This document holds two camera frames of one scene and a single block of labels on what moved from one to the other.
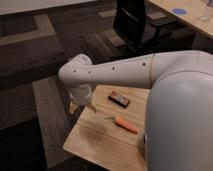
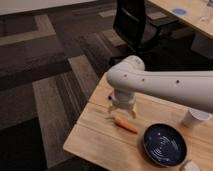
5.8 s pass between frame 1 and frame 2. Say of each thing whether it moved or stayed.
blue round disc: stayed
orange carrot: stayed
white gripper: moved
